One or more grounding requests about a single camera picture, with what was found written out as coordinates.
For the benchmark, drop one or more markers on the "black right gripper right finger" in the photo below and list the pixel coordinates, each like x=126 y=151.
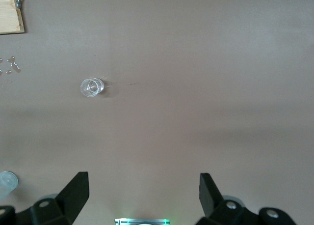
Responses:
x=211 y=198

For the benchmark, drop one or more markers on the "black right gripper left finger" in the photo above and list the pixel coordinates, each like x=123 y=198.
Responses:
x=71 y=200

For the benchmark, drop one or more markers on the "clear glass cup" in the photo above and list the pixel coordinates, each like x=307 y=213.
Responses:
x=91 y=88

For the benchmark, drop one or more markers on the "green sleeved bottle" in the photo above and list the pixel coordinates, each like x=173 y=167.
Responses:
x=7 y=182

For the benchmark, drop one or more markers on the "brown table cover sheet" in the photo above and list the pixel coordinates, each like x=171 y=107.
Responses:
x=176 y=63

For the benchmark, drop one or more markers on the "spilled liquid puddle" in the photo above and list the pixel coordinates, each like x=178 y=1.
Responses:
x=15 y=65

